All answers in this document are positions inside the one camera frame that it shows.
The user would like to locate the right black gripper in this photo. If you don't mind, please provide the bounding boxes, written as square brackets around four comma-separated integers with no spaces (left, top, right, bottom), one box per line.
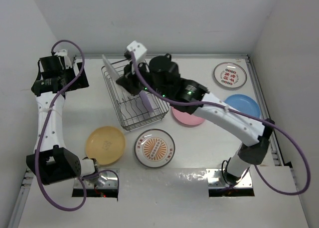
[117,56,170,98]

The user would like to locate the purple plastic plate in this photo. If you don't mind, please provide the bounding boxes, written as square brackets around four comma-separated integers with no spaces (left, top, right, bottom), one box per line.
[139,91,154,113]

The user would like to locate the pink plastic plate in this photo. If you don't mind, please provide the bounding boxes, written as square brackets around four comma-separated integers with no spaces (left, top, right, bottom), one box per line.
[171,108,205,127]

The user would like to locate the yellow plastic plate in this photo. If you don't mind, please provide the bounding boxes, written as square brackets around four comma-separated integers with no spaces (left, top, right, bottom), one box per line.
[85,126,126,166]

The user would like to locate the white plate orange sunburst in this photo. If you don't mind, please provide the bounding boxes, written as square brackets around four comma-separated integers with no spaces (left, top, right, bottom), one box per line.
[134,129,176,169]

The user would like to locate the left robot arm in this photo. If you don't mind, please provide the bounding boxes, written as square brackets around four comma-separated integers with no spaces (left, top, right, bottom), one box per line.
[26,52,97,185]

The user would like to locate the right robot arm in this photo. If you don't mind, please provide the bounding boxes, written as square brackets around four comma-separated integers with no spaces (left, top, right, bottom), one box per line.
[116,53,273,186]

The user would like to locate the white plate red characters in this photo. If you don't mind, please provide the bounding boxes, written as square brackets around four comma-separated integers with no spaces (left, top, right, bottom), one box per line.
[212,62,248,89]

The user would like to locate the blue plastic plate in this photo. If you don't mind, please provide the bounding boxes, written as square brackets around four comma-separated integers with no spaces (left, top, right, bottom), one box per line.
[224,94,261,118]

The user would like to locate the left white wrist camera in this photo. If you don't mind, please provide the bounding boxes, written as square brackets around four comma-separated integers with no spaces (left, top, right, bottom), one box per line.
[53,49,72,66]

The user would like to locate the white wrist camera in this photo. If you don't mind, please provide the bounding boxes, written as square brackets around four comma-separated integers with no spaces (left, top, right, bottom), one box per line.
[53,49,72,66]
[124,40,147,63]

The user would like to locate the grey wire dish rack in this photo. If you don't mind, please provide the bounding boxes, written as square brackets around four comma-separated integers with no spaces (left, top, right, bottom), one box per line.
[101,66,169,131]

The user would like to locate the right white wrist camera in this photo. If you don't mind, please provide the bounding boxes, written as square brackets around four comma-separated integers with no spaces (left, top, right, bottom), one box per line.
[124,40,147,63]

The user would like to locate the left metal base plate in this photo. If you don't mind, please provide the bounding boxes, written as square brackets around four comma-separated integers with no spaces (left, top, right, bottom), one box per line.
[82,169,120,190]

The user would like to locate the metal base plate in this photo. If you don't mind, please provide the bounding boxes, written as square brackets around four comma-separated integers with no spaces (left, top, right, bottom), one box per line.
[206,168,253,190]
[82,169,120,190]

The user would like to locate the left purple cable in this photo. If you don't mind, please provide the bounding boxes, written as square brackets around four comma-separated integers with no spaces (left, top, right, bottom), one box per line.
[34,39,119,211]

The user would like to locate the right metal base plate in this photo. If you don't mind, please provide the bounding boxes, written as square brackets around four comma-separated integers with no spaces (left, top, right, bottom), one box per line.
[206,168,253,190]

